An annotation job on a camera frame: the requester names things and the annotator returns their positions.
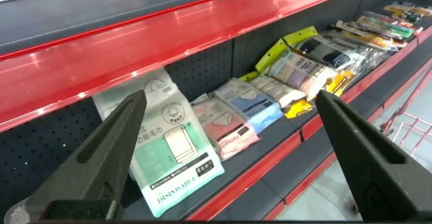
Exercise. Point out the clear plastic pack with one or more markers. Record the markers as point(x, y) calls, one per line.
point(368, 53)

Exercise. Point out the green white towel pack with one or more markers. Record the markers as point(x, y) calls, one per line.
point(172, 153)

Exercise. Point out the dark sock pack yellow header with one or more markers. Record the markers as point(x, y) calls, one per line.
point(325, 53)

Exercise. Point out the pink underwear pack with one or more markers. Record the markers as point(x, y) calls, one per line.
point(222, 126)

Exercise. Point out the pink shopping cart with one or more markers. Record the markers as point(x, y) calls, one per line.
point(410, 126)

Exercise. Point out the green toothbrush pack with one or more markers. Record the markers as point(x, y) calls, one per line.
point(384, 25)

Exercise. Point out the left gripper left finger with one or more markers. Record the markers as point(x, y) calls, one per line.
point(101, 170)

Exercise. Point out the orange toothbrush pack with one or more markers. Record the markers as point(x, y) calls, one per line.
point(406, 9)

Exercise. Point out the pastel sock pack yellow header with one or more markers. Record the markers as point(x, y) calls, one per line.
point(300, 72)

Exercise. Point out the white sock pack yellow header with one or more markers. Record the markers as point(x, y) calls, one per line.
point(276, 89)

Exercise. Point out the blue underwear pack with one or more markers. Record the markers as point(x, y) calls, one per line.
point(251, 102)

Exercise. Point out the yellow toothbrush pack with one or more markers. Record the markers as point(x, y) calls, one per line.
point(368, 35)

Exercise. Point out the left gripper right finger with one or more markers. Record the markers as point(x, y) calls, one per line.
point(368, 156)

